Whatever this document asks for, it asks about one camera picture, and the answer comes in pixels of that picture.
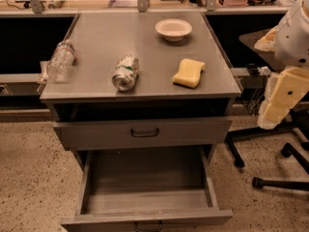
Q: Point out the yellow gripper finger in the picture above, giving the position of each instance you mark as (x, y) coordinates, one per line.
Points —
(271, 114)
(287, 88)

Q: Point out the green 7up can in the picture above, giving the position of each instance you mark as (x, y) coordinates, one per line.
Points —
(125, 73)

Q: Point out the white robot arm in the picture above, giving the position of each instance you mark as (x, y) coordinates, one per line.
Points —
(289, 41)

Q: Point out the grey metal drawer cabinet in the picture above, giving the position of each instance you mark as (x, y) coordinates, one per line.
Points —
(102, 39)

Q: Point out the open middle drawer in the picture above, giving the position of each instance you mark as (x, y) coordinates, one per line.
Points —
(146, 190)

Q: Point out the upper grey drawer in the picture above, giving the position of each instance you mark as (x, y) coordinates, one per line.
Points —
(127, 134)

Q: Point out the black office chair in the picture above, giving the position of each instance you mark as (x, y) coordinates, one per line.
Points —
(299, 120)

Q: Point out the yellow sponge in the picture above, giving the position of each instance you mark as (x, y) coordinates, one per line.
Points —
(189, 73)

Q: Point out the white paper bowl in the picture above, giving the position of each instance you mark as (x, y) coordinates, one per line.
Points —
(173, 30)

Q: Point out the clear plastic water bottle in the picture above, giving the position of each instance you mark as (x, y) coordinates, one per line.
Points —
(60, 65)

